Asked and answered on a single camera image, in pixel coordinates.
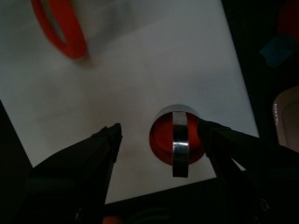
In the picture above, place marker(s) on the beige open drawer tray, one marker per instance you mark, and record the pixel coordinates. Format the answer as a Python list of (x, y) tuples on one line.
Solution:
[(290, 122)]

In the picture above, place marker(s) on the red dough disc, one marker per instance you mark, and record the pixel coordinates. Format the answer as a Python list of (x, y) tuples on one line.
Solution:
[(162, 140)]

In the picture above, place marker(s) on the white cutting mat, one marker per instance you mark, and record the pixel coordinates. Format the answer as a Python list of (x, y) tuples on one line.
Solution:
[(155, 73)]

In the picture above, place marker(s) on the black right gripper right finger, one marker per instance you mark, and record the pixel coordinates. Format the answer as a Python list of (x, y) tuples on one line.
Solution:
[(253, 169)]

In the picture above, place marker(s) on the blue tape piece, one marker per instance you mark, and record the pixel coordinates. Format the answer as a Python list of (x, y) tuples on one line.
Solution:
[(278, 51)]

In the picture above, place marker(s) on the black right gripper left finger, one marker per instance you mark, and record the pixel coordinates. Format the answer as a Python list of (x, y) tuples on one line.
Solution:
[(74, 175)]

